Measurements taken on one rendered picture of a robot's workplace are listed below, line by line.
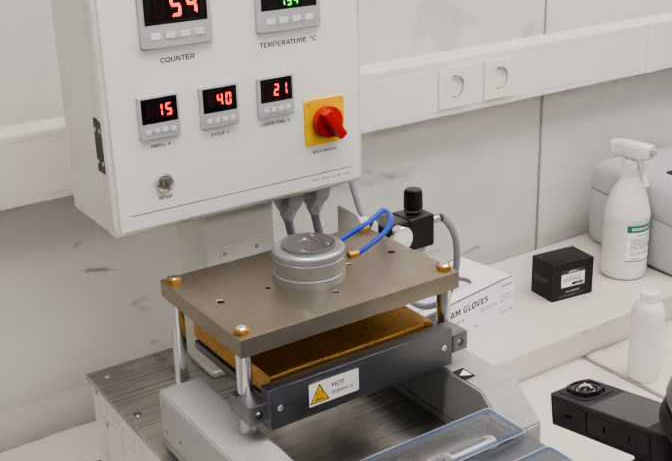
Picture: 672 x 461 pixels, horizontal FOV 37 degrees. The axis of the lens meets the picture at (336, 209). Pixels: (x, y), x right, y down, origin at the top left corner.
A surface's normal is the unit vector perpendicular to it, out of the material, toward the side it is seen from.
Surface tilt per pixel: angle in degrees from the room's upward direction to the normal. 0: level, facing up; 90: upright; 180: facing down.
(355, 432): 0
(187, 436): 90
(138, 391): 0
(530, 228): 90
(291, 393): 90
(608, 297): 0
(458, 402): 90
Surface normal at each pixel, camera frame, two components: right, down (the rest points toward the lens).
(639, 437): -0.83, 0.18
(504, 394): 0.34, -0.54
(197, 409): -0.03, -0.94
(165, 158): 0.56, 0.26
